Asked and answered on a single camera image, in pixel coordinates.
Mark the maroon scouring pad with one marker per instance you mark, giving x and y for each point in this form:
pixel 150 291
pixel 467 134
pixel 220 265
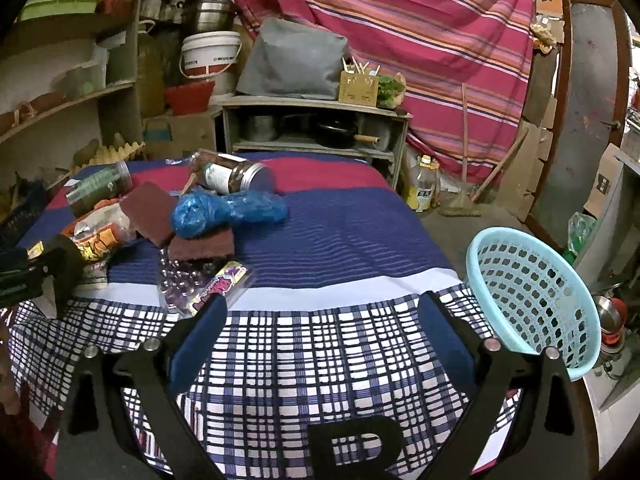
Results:
pixel 202 245
pixel 147 212

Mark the green plastic tray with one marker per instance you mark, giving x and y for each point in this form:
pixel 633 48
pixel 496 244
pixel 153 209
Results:
pixel 57 7

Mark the black frying pan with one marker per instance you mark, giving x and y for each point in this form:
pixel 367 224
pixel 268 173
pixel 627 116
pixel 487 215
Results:
pixel 337 132

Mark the black plastic crate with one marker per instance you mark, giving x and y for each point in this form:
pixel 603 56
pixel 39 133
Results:
pixel 20 215

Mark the clear tray candy packet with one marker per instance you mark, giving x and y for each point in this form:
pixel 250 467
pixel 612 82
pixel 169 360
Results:
pixel 220 287

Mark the wooden shelf unit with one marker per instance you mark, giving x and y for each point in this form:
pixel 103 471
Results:
pixel 115 95

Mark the green leafy vegetables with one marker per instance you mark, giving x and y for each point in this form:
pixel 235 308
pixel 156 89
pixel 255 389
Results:
pixel 391 89

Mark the red bowl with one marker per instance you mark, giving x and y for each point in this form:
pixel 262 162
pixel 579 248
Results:
pixel 117 1

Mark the hanging ginger bunch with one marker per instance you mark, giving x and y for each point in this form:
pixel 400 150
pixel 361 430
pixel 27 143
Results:
pixel 544 35

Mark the stacked steel bowls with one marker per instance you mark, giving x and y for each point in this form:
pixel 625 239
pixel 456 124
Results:
pixel 610 320

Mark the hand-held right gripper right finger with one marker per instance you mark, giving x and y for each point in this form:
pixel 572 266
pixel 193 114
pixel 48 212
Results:
pixel 445 342

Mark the grey cushion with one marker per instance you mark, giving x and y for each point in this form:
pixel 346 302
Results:
pixel 295 60

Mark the green clear plastic jar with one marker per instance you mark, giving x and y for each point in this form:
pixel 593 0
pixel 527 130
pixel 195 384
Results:
pixel 97 187

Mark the blue plastic bag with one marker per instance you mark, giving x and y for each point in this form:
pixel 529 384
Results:
pixel 225 212

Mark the straw broom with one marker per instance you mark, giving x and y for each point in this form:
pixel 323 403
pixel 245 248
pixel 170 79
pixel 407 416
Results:
pixel 462 205

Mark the yellow egg tray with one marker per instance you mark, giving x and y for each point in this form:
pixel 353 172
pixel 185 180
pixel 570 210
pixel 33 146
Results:
pixel 117 152

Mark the red plastic basin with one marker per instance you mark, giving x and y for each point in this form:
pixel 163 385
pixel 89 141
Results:
pixel 189 97

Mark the low wooden shelf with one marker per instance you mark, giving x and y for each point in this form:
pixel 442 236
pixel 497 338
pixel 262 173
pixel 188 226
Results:
pixel 310 105

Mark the clear jar with silver lid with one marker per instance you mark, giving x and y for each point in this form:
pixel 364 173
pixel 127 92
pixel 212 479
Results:
pixel 235 172

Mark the white plastic bucket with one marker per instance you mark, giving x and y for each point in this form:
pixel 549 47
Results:
pixel 210 55

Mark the printed cardboard box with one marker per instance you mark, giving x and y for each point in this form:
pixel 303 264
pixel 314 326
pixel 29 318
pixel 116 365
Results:
pixel 602 182

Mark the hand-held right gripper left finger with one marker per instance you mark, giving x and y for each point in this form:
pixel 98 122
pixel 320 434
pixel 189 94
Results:
pixel 197 342

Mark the brown cardboard box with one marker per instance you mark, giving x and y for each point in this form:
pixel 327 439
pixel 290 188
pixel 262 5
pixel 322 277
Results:
pixel 182 132

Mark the light blue plastic basket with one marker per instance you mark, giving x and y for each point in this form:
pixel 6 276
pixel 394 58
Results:
pixel 540 300

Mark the red striped cloth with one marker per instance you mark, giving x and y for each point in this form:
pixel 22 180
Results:
pixel 410 35

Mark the yellow oil bottle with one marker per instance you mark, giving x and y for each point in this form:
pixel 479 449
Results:
pixel 422 187

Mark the printed snack packet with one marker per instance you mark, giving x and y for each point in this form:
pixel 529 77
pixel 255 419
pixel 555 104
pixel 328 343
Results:
pixel 97 237

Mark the grey door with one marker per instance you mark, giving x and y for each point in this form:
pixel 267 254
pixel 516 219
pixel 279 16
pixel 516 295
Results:
pixel 580 110

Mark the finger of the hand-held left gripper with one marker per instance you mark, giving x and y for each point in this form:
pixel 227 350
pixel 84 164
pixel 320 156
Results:
pixel 67 265

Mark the striped checked tablecloth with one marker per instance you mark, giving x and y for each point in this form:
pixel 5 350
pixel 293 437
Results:
pixel 325 240

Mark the large steel pot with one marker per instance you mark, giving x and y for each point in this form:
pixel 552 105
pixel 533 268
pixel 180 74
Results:
pixel 207 14

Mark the large yellow oil jug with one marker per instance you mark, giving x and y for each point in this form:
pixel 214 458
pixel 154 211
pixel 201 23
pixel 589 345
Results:
pixel 150 75

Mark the green plastic bag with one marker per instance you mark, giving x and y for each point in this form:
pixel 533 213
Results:
pixel 580 235

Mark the small steel pot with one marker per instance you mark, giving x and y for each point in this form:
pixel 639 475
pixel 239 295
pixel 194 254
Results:
pixel 261 127

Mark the wooden stick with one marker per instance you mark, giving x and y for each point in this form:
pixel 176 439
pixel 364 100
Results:
pixel 500 162

